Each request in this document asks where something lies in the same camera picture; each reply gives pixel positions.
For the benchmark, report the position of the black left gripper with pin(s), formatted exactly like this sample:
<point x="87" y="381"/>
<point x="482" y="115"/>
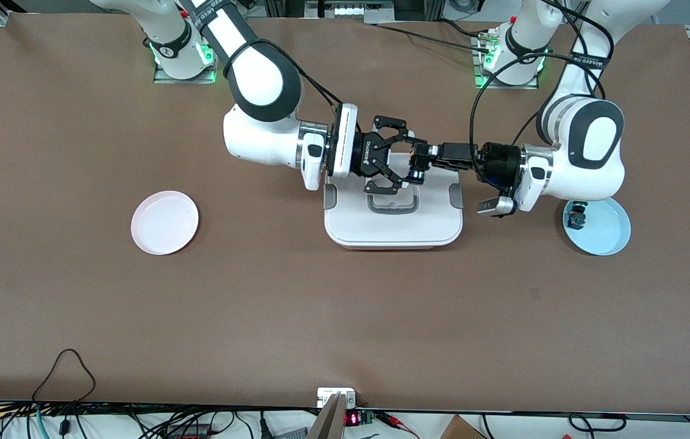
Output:
<point x="495" y="162"/>

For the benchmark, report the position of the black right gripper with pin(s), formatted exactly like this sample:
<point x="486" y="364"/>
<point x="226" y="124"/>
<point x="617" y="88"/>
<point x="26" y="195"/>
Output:
<point x="362" y="157"/>

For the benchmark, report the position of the orange push-button switch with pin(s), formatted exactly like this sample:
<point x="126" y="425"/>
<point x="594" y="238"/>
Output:
<point x="418" y="167"/>

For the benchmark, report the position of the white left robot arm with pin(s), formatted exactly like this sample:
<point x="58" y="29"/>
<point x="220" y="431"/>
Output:
<point x="595" y="164"/>

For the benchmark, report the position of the white lunch box grey clips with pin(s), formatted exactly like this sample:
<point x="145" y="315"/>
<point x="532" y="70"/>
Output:
<point x="394" y="228"/>

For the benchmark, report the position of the metal control unit with lights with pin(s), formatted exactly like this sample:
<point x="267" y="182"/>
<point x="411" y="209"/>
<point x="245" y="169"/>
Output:
<point x="351" y="11"/>

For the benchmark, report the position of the light blue round plate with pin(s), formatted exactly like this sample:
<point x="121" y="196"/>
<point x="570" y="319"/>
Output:
<point x="607" y="235"/>

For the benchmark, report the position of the pink round plate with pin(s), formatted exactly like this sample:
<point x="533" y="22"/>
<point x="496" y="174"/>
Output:
<point x="165" y="228"/>

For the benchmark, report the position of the red and black clip leads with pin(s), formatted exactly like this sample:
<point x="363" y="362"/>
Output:
<point x="391" y="419"/>

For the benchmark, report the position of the red digit display module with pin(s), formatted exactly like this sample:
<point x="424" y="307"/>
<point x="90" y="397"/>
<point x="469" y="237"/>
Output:
<point x="352" y="419"/>

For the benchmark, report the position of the brown cardboard piece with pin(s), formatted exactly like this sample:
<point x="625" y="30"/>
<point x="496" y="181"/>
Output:
<point x="461" y="430"/>

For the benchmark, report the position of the black hub with red ports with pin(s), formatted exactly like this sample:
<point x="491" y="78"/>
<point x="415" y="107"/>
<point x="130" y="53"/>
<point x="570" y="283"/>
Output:
<point x="189" y="433"/>

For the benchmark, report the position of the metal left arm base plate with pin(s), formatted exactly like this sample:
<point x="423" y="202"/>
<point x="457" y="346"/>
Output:
<point x="506" y="86"/>

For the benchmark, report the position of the green push-button switch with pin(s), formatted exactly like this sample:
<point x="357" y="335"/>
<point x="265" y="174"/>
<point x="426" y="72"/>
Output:
<point x="576" y="218"/>

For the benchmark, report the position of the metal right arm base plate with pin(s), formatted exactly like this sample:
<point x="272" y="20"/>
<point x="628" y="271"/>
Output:
<point x="216" y="61"/>

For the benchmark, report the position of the small white switch box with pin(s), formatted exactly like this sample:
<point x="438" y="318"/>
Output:
<point x="327" y="395"/>

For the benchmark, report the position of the grey camera mounting pole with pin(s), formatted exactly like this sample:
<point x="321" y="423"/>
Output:
<point x="330" y="424"/>

